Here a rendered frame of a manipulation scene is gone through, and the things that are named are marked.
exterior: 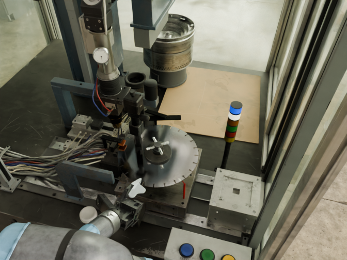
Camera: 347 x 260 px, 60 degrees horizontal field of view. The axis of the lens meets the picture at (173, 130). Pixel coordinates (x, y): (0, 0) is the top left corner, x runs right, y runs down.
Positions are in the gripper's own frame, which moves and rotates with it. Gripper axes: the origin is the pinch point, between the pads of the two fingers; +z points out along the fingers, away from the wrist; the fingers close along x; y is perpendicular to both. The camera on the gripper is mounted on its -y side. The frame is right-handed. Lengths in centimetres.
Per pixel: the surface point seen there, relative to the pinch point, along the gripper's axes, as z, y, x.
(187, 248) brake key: -10.5, 27.0, -3.8
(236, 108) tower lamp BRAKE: 15, 25, 42
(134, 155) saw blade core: 7.3, -7.5, 11.9
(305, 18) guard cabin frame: 28, 37, 79
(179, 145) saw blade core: 18.4, 6.4, 19.1
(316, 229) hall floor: 111, 88, -34
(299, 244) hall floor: 98, 79, -42
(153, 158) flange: 7.8, 0.4, 13.6
